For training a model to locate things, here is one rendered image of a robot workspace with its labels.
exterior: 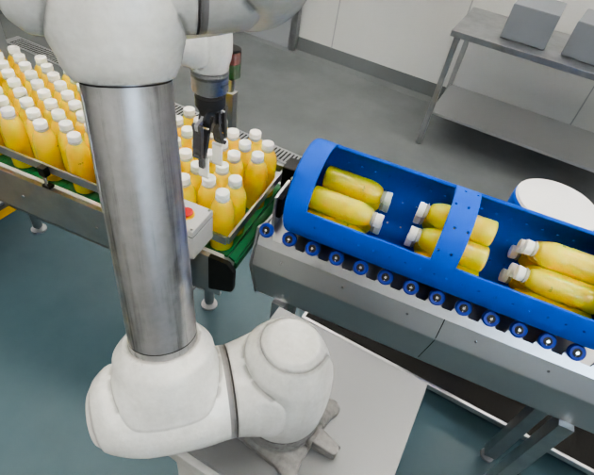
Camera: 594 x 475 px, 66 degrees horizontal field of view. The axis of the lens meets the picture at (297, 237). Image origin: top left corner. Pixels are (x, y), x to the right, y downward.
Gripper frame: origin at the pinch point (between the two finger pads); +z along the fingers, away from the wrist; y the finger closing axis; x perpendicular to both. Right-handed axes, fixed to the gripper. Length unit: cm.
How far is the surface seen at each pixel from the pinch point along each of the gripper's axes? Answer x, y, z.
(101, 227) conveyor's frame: 35.3, -9.8, 33.4
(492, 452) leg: -120, 21, 110
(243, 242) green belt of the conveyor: -10.7, 1.2, 26.6
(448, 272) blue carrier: -69, 0, 7
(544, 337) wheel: -98, 4, 21
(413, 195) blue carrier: -53, 27, 7
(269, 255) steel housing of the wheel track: -19.6, 1.2, 27.9
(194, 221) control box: -5.6, -17.1, 6.5
